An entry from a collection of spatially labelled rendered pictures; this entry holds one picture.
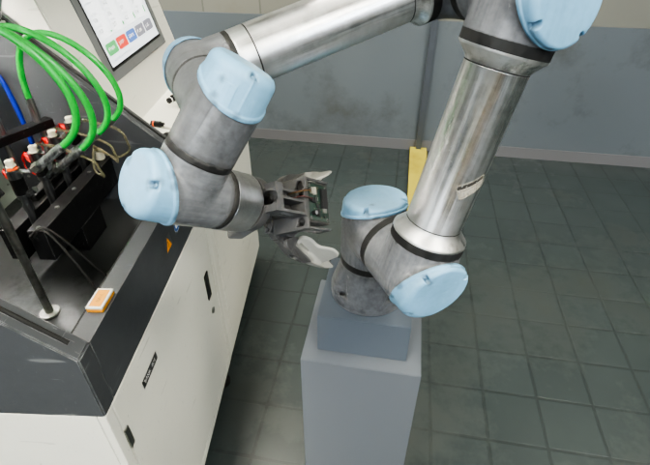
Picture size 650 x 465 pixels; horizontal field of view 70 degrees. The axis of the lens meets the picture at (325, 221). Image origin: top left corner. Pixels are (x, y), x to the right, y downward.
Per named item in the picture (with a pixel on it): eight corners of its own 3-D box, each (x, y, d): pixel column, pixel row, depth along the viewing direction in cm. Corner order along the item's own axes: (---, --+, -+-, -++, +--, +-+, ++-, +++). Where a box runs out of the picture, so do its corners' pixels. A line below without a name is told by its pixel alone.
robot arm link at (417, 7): (468, -93, 66) (139, 31, 57) (524, -91, 57) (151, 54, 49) (470, -8, 73) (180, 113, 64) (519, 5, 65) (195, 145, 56)
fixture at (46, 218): (67, 283, 106) (43, 230, 97) (24, 282, 106) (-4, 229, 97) (125, 202, 134) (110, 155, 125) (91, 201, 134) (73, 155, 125)
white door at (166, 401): (182, 552, 125) (115, 407, 85) (173, 552, 125) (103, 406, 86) (230, 357, 178) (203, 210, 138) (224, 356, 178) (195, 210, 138)
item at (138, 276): (114, 397, 87) (89, 341, 77) (92, 396, 87) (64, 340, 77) (200, 211, 137) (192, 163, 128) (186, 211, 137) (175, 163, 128)
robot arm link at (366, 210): (382, 227, 95) (387, 169, 87) (419, 266, 85) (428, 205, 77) (329, 242, 91) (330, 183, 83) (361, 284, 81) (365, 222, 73)
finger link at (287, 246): (308, 269, 68) (273, 231, 63) (300, 271, 69) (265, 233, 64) (317, 245, 71) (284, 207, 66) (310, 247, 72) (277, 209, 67)
